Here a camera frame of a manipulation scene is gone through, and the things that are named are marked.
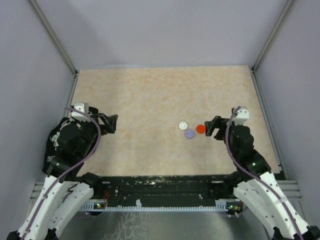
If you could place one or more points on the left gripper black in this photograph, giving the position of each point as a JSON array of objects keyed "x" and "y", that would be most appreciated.
[{"x": 109, "y": 125}]

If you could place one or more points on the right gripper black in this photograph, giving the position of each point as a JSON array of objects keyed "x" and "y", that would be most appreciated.
[{"x": 217, "y": 122}]

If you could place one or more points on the orange earbud charging case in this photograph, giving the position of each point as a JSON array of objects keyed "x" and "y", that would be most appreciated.
[{"x": 201, "y": 129}]

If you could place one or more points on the white earbud charging case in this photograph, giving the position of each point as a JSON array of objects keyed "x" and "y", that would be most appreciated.
[{"x": 183, "y": 126}]

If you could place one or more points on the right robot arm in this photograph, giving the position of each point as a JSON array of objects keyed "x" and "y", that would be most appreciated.
[{"x": 256, "y": 186}]

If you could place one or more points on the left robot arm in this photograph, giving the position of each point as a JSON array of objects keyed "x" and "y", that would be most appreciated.
[{"x": 68, "y": 146}]

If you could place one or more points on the black floral printed cloth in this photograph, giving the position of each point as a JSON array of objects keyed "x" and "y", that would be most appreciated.
[{"x": 56, "y": 160}]

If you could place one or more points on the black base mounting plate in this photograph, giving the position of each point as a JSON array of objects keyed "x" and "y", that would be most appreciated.
[{"x": 180, "y": 191}]

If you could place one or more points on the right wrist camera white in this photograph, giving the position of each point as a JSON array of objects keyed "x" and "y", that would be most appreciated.
[{"x": 241, "y": 115}]

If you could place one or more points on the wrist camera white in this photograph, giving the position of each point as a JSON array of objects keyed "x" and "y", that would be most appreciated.
[
  {"x": 241, "y": 115},
  {"x": 81, "y": 111}
]

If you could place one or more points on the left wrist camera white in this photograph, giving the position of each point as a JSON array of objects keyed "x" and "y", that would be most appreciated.
[{"x": 81, "y": 111}]

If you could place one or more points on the aluminium frame corner post right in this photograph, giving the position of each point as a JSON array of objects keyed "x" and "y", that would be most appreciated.
[{"x": 289, "y": 4}]

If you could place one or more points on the aluminium frame corner post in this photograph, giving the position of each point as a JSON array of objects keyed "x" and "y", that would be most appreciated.
[
  {"x": 57, "y": 43},
  {"x": 289, "y": 4}
]

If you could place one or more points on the aluminium frame corner post left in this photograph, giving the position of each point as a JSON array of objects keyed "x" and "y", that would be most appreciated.
[{"x": 57, "y": 43}]

